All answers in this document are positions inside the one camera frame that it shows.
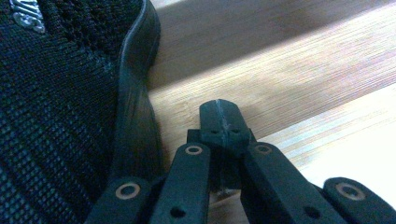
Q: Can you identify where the three-tier wooden shoe rack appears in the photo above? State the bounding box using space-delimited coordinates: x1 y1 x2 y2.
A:
144 0 396 166

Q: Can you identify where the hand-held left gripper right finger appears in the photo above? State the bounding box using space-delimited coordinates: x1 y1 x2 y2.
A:
218 98 348 224

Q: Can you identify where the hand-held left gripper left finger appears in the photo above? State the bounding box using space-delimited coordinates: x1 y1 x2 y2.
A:
148 98 228 224

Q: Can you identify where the black mesh shoe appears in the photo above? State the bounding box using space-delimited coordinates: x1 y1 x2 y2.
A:
0 0 164 224

